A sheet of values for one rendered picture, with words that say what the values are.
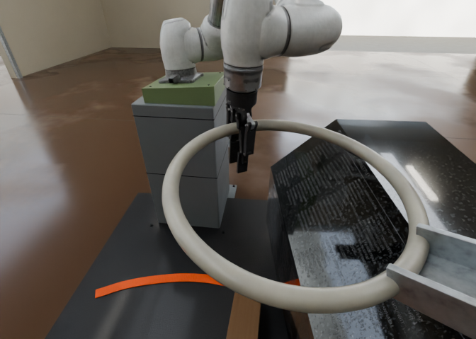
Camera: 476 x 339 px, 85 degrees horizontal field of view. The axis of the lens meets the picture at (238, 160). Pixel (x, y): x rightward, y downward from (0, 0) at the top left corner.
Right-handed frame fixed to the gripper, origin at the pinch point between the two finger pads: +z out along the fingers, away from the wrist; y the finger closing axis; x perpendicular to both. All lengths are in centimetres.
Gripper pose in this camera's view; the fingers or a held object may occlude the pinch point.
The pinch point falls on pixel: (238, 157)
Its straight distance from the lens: 73.9
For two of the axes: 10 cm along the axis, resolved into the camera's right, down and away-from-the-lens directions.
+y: 4.4, 5.3, -7.2
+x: 8.9, -2.2, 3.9
